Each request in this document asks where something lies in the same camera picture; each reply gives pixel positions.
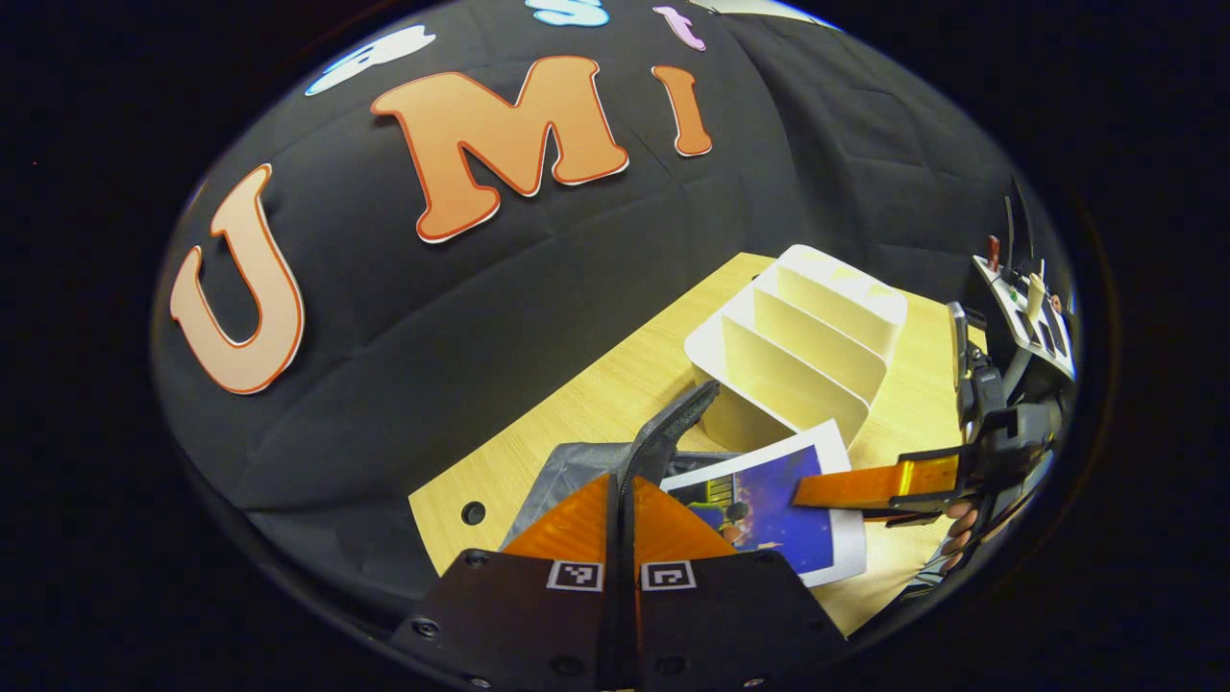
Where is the blue cover book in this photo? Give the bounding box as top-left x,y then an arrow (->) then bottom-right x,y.
661,420 -> 868,587

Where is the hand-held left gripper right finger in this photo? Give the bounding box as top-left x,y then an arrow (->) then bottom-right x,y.
627,476 -> 847,692

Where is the white bookshelf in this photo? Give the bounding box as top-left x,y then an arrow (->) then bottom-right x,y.
684,244 -> 909,455

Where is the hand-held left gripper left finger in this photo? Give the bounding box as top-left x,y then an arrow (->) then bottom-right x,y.
389,471 -> 618,692

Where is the white background desk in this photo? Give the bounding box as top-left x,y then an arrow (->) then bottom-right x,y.
971,252 -> 1077,382

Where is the grey schoolbag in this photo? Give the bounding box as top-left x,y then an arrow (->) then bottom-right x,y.
500,380 -> 741,554

